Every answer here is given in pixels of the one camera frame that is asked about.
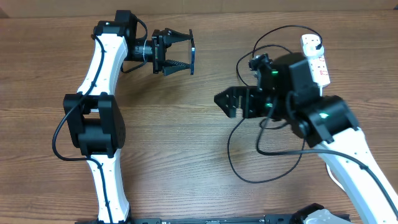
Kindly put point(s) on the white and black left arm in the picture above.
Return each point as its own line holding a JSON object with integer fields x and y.
{"x": 92, "y": 114}

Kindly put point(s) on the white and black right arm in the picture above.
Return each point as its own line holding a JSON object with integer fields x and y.
{"x": 285, "y": 90}

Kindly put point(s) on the white USB charger adapter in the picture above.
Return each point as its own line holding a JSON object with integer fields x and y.
{"x": 311, "y": 51}

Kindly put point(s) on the white power strip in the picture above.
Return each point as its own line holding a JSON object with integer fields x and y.
{"x": 318, "y": 65}

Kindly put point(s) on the black Samsung Galaxy smartphone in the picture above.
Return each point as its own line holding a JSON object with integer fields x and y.
{"x": 192, "y": 53}

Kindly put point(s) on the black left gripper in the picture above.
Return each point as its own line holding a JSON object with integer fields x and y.
{"x": 168, "y": 37}

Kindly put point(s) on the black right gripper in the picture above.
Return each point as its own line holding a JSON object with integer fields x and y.
{"x": 250, "y": 96}

